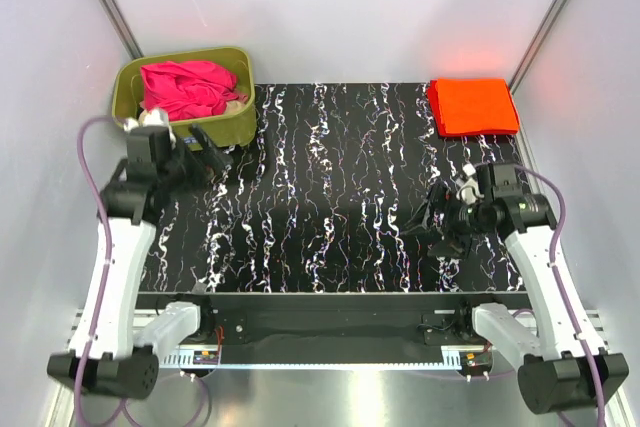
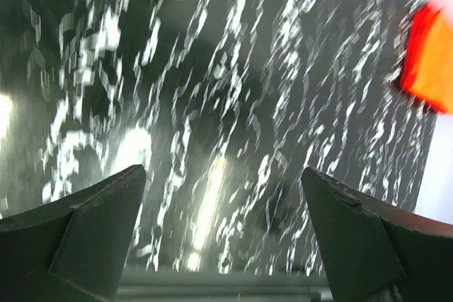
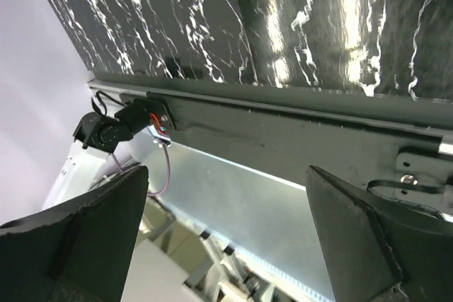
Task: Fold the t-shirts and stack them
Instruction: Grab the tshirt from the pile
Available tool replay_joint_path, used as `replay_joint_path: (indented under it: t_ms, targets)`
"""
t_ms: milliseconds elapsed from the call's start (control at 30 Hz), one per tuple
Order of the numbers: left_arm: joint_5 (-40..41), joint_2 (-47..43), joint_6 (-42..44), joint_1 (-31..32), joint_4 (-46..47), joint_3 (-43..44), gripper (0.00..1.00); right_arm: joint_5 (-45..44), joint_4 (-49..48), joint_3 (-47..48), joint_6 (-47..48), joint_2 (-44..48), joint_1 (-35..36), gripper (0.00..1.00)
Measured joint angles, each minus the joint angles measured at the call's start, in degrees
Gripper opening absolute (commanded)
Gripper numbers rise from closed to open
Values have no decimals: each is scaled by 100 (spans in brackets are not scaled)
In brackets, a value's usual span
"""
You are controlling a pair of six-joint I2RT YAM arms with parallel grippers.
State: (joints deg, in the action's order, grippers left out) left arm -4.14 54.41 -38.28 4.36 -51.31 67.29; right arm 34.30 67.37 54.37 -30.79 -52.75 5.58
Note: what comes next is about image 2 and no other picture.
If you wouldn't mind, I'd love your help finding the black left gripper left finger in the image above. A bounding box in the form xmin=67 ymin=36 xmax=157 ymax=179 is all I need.
xmin=1 ymin=164 xmax=147 ymax=301

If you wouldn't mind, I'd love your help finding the folded orange t shirt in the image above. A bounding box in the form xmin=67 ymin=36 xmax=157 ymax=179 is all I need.
xmin=398 ymin=4 xmax=452 ymax=115

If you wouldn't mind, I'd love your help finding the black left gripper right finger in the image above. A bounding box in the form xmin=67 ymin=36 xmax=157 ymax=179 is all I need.
xmin=302 ymin=167 xmax=452 ymax=301

